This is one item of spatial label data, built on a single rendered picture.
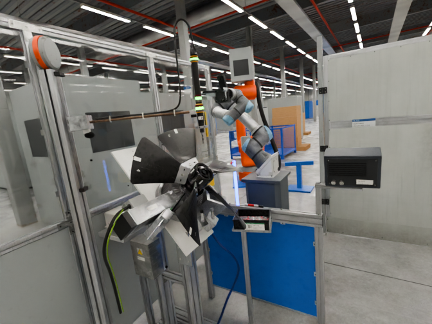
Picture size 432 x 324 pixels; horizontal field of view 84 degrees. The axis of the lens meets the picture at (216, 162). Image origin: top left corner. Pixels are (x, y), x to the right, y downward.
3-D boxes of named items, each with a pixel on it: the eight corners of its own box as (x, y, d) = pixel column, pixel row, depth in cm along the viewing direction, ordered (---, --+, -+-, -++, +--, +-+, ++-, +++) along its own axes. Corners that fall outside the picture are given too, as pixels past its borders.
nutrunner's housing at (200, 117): (198, 133, 129) (188, 41, 120) (198, 132, 132) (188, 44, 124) (206, 132, 129) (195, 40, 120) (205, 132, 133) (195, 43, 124)
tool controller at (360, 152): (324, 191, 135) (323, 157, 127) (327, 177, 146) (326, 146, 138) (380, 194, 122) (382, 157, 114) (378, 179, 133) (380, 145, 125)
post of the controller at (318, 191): (315, 215, 143) (315, 183, 140) (316, 213, 146) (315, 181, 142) (321, 215, 142) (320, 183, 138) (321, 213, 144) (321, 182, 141)
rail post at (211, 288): (208, 297, 203) (198, 211, 189) (211, 294, 207) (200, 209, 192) (213, 299, 201) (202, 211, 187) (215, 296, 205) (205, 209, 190)
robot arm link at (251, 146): (251, 161, 197) (240, 149, 200) (263, 149, 197) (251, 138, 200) (251, 157, 185) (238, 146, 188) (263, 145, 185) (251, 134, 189)
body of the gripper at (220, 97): (225, 101, 145) (234, 101, 156) (224, 87, 144) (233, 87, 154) (214, 103, 149) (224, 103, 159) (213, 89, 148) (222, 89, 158)
